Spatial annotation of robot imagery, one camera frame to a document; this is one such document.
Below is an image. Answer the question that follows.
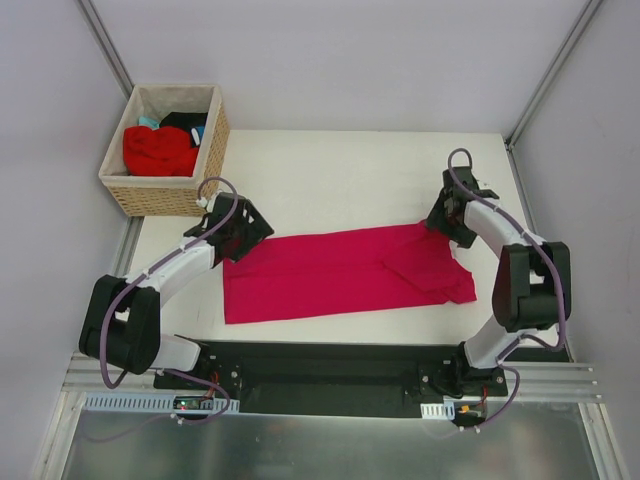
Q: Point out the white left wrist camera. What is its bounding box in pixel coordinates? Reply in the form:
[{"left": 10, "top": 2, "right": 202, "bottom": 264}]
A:
[{"left": 196, "top": 197, "right": 216, "bottom": 212}]

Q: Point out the wicker basket with liner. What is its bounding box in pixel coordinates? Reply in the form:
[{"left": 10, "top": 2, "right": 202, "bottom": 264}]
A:
[{"left": 99, "top": 84, "right": 230, "bottom": 217}]

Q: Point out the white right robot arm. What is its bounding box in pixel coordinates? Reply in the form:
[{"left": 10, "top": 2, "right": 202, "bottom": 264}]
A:
[{"left": 425, "top": 167, "right": 571, "bottom": 398}]

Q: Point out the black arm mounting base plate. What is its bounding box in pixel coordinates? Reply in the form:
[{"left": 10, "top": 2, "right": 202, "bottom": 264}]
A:
[{"left": 153, "top": 341, "right": 507, "bottom": 418}]

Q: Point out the white cable duct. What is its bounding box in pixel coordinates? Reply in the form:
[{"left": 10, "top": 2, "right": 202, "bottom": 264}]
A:
[
  {"left": 420, "top": 402, "right": 455, "bottom": 421},
  {"left": 84, "top": 393, "right": 240, "bottom": 415}
]

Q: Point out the magenta pink t shirt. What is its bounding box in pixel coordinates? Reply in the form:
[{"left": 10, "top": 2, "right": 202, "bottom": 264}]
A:
[{"left": 223, "top": 223, "right": 477, "bottom": 325}]

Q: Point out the red t shirt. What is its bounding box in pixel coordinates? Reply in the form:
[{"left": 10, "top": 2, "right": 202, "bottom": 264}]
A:
[{"left": 123, "top": 126, "right": 199, "bottom": 177}]

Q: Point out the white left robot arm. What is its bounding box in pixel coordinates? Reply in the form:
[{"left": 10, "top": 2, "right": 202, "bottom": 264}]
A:
[{"left": 79, "top": 193, "right": 274, "bottom": 389}]

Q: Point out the right white cable duct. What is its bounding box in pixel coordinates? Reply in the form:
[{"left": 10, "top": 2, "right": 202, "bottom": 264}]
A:
[{"left": 420, "top": 402, "right": 455, "bottom": 421}]

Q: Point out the left white cable duct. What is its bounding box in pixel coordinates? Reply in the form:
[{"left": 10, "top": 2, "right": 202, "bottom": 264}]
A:
[{"left": 84, "top": 393, "right": 240, "bottom": 415}]

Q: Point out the black t shirt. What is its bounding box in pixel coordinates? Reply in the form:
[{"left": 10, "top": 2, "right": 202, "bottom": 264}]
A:
[{"left": 159, "top": 111, "right": 208, "bottom": 147}]

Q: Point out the left aluminium frame post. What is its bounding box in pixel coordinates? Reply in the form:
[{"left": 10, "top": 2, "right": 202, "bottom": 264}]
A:
[{"left": 74, "top": 0, "right": 135, "bottom": 98}]

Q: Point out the right aluminium frame post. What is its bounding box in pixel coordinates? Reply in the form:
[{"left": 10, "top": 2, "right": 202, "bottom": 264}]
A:
[{"left": 505, "top": 0, "right": 605, "bottom": 152}]

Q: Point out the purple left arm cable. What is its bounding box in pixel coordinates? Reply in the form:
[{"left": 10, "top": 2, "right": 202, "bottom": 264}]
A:
[{"left": 82, "top": 177, "right": 239, "bottom": 442}]

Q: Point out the aluminium frame post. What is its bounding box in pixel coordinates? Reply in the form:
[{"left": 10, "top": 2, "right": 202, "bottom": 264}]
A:
[
  {"left": 505, "top": 0, "right": 605, "bottom": 152},
  {"left": 74, "top": 0, "right": 135, "bottom": 98}
]

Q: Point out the aluminium frame rail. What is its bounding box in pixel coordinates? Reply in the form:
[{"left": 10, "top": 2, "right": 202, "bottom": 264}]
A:
[{"left": 61, "top": 353, "right": 606, "bottom": 403}]

